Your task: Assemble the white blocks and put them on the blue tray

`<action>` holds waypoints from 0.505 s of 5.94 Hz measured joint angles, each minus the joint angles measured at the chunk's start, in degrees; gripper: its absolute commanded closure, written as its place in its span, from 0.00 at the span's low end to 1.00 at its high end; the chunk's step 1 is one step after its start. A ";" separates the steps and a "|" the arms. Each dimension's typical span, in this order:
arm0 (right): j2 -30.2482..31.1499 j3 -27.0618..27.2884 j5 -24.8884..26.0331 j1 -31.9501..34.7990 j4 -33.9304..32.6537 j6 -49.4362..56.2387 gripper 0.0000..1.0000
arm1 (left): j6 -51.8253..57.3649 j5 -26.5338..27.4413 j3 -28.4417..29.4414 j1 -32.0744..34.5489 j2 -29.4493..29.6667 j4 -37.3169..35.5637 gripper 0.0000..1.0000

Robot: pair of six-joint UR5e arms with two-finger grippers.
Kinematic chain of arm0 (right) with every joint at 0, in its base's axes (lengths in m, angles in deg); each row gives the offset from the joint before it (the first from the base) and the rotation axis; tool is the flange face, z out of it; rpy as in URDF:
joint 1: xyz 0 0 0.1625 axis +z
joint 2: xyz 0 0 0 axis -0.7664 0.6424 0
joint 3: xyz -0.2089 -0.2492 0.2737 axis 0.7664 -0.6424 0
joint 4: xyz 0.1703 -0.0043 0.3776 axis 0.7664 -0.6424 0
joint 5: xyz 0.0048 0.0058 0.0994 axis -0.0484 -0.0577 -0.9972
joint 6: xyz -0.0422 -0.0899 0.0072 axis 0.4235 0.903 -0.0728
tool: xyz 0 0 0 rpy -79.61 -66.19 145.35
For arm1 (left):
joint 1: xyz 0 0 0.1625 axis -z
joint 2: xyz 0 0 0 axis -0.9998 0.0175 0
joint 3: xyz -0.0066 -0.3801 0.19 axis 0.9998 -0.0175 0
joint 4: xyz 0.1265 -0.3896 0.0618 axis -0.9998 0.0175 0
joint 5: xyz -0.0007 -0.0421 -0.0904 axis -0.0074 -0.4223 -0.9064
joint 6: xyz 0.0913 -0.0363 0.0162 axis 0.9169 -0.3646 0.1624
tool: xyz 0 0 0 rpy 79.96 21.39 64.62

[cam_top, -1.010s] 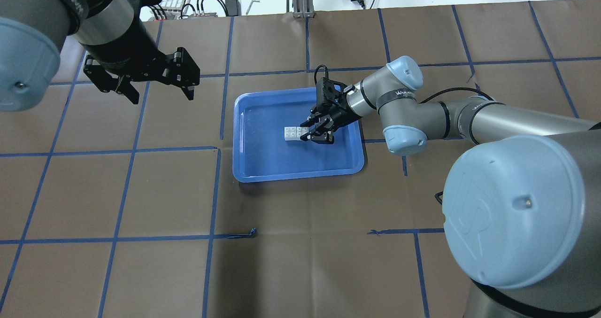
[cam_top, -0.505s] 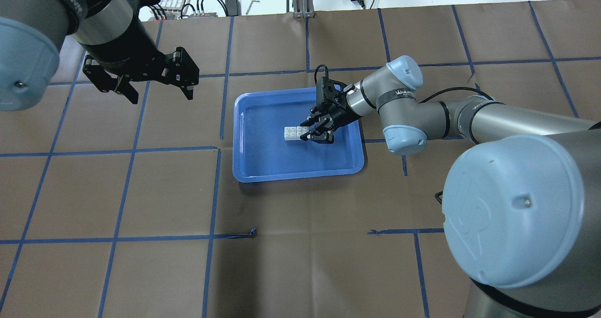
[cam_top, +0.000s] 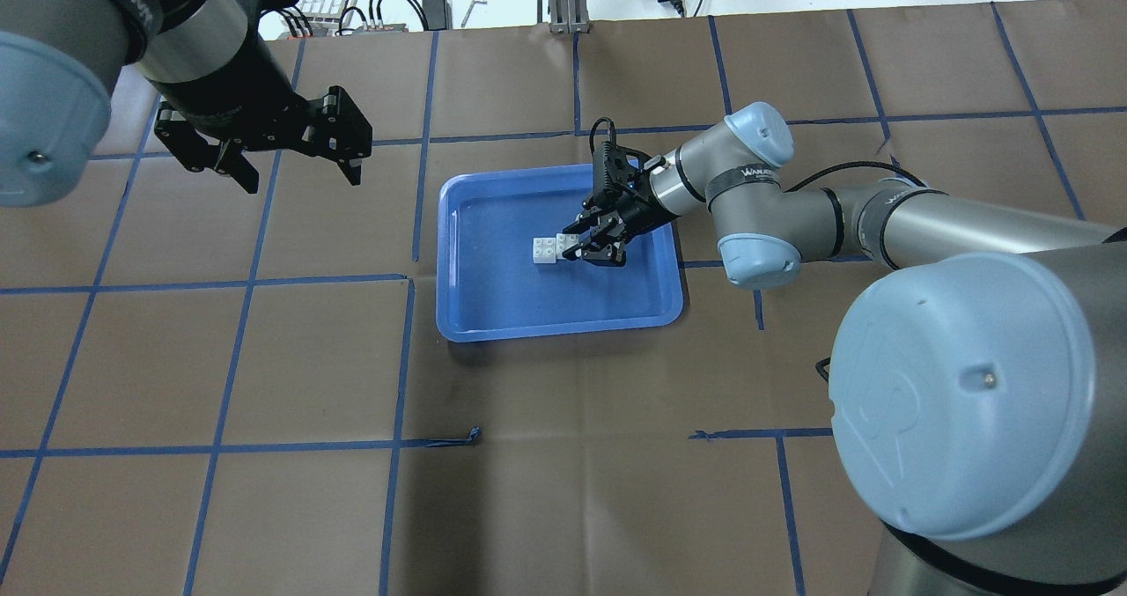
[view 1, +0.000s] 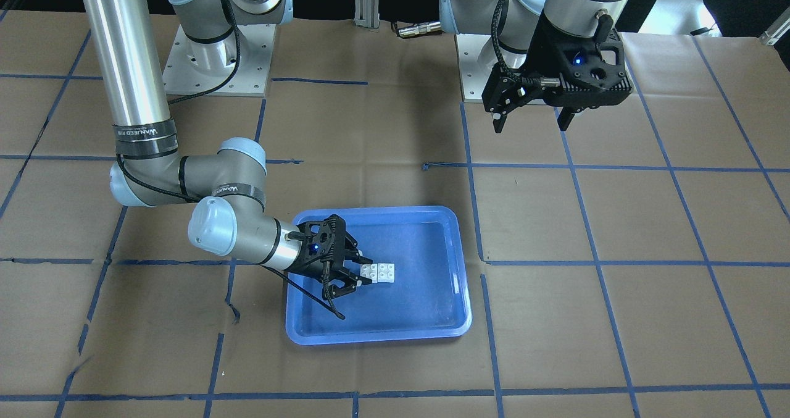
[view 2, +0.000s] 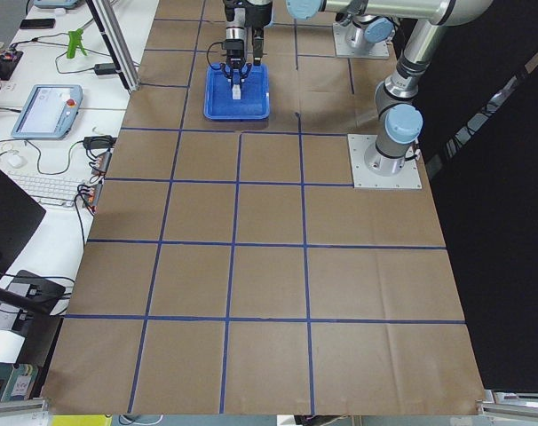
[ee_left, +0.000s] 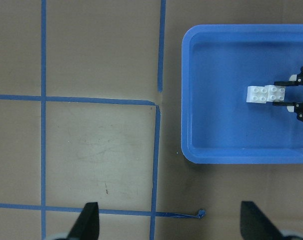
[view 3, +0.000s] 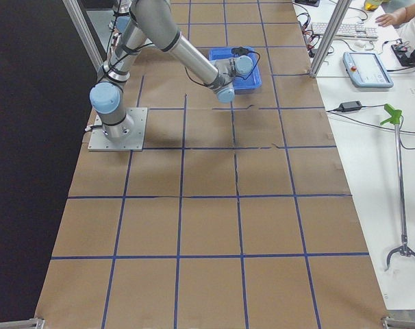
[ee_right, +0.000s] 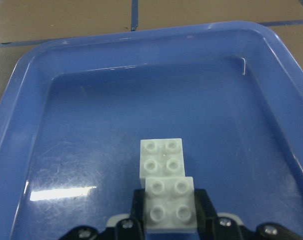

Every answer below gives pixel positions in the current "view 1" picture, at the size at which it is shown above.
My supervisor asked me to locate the aluminium frame post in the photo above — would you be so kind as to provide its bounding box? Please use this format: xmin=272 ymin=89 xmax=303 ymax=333
xmin=353 ymin=0 xmax=380 ymax=31

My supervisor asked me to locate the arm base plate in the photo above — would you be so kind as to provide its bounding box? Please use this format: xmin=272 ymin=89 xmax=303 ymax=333
xmin=456 ymin=33 xmax=497 ymax=103
xmin=162 ymin=25 xmax=277 ymax=97

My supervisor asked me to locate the blue plastic tray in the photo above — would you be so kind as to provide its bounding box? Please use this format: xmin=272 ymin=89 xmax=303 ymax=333
xmin=285 ymin=205 xmax=472 ymax=345

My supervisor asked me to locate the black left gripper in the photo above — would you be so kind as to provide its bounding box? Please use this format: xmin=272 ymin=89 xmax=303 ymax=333
xmin=482 ymin=17 xmax=634 ymax=133

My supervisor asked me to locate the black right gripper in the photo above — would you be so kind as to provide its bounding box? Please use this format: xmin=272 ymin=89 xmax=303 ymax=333
xmin=285 ymin=214 xmax=373 ymax=301

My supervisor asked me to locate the white block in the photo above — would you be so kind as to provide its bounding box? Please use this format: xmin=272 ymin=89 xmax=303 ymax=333
xmin=359 ymin=263 xmax=379 ymax=283
xmin=378 ymin=262 xmax=396 ymax=283

